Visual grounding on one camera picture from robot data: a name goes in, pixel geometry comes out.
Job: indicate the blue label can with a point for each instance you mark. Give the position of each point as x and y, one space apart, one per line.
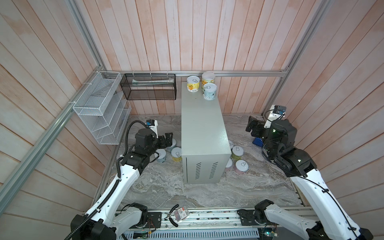
162 155

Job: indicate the teal label can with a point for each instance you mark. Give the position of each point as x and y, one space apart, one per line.
174 142
210 91

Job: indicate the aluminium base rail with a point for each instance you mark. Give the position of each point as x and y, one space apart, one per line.
210 220

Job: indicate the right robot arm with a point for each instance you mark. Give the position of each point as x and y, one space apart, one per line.
302 170

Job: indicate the white wire mesh shelf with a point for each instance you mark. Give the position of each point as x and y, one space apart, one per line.
102 108

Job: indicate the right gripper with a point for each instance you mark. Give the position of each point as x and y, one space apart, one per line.
258 126

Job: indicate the blue plastic block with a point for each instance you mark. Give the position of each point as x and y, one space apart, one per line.
258 142

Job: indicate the green label can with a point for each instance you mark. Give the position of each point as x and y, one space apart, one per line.
237 153

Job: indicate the orange yellow label can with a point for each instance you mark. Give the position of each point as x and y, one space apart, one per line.
208 77

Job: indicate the grey metal cabinet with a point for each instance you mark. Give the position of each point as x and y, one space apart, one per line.
204 141

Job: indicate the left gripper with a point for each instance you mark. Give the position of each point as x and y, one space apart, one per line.
169 140

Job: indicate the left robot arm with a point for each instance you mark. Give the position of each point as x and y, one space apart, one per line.
117 186

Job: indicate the light pink label can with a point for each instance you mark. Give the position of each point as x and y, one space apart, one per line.
229 165

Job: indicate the black mesh wall basket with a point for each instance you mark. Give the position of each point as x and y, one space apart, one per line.
137 87

